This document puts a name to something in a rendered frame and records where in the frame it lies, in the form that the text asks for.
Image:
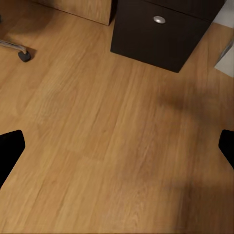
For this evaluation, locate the swivel chair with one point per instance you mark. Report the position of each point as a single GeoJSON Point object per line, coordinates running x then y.
{"type": "Point", "coordinates": [23, 54]}

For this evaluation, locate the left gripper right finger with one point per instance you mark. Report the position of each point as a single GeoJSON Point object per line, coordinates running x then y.
{"type": "Point", "coordinates": [226, 145]}

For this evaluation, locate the cabinet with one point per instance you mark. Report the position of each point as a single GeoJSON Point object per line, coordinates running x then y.
{"type": "Point", "coordinates": [97, 10]}
{"type": "Point", "coordinates": [162, 33]}

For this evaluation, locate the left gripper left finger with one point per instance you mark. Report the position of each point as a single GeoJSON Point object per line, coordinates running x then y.
{"type": "Point", "coordinates": [12, 145]}

